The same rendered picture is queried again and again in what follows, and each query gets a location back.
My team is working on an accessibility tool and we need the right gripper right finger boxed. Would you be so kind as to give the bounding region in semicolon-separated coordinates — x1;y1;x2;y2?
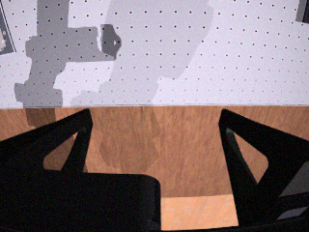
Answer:
218;109;309;225

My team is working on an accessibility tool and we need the grey perforated base plate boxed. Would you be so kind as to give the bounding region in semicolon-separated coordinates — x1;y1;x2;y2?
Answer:
0;0;309;109

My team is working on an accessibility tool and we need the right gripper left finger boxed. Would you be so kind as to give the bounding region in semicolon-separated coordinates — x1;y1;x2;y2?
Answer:
0;108;93;172

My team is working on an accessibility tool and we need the white tube carrier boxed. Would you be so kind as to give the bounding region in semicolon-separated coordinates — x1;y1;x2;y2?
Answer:
0;29;6;49

